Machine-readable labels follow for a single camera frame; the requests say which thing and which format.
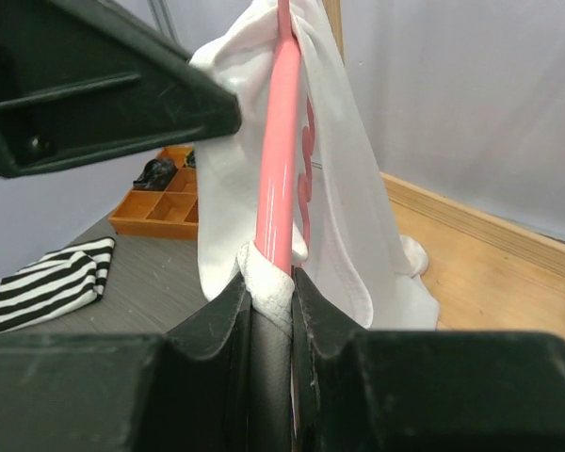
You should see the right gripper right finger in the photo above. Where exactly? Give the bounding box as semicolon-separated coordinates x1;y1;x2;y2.
292;269;565;451

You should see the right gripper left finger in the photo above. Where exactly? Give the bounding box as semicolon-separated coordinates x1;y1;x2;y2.
0;276;251;451

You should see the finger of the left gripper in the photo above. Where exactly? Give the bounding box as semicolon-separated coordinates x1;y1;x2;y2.
0;1;241;178

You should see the white shirt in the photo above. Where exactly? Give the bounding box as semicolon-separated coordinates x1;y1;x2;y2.
191;1;440;331

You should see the pink hanger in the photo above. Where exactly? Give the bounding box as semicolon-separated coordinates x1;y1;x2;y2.
255;1;301;273

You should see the dark rolled sock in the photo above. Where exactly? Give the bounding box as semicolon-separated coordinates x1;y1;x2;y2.
133;158;178;191

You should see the black white striped cloth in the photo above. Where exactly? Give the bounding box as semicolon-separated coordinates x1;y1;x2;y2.
0;236;116;333

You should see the wooden compartment tray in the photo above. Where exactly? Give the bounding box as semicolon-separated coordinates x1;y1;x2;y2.
109;145;199;241

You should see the wooden clothes rack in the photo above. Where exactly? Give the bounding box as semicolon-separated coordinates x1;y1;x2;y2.
341;1;565;338

